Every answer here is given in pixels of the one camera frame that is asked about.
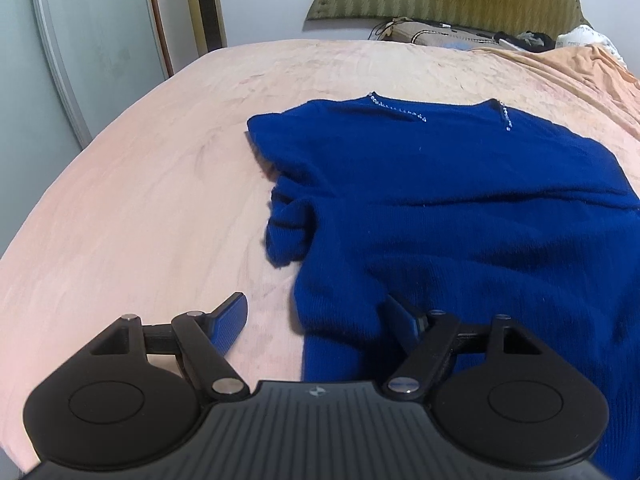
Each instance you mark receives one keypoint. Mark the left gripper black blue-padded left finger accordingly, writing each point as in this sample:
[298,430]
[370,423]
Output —
[184,360]

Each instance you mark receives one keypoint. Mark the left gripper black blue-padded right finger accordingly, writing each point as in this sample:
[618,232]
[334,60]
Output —
[431,341]

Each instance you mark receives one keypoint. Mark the blue rhinestone-neck sweater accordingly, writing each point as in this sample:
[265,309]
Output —
[475,210]

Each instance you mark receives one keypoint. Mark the dark clothes pile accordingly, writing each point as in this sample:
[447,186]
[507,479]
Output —
[535,42]

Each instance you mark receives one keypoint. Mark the pink bed sheet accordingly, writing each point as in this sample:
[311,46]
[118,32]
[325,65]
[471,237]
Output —
[165,211]

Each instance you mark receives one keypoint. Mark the orange peach blanket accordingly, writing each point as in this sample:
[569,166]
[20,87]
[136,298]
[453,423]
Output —
[591,74]

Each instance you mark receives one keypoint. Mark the beige striped pillow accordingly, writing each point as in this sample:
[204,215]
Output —
[438,35]

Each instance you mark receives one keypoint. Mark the frosted floral wardrobe door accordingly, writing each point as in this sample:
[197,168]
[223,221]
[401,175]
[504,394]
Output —
[73,66]

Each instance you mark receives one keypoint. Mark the white quilt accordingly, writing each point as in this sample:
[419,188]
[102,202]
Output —
[584,35]

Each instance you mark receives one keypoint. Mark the gold tower fan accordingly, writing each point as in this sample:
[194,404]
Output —
[208,25]

